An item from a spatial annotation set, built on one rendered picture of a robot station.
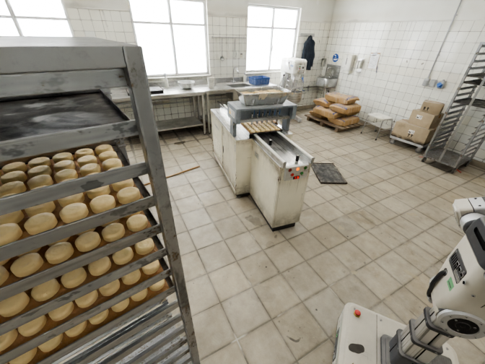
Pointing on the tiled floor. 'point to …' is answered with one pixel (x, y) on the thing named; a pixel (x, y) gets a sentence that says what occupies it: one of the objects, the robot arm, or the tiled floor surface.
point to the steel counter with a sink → (201, 87)
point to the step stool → (379, 123)
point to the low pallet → (333, 123)
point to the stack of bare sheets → (328, 173)
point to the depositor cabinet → (234, 152)
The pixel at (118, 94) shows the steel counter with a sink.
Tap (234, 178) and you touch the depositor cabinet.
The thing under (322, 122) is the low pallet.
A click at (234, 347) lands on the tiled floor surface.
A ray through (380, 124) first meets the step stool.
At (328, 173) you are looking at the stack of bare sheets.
